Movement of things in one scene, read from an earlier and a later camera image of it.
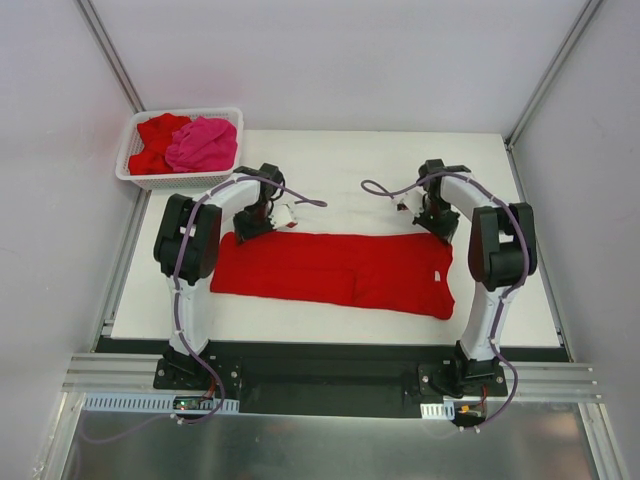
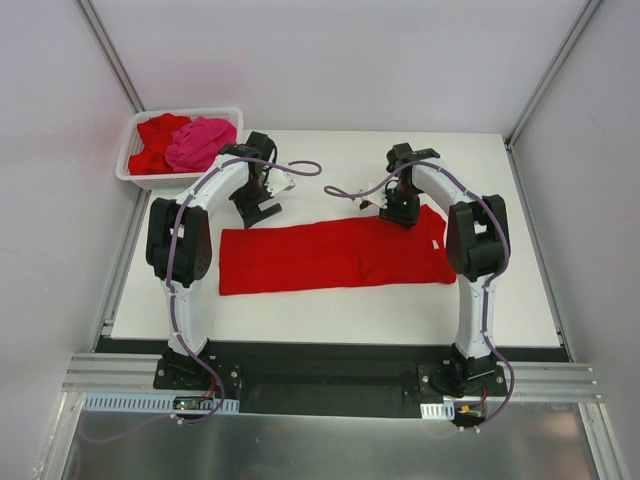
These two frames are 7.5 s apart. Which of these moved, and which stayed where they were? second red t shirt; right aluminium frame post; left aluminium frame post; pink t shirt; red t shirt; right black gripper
Moved: right black gripper; red t shirt
Stayed: second red t shirt; left aluminium frame post; pink t shirt; right aluminium frame post
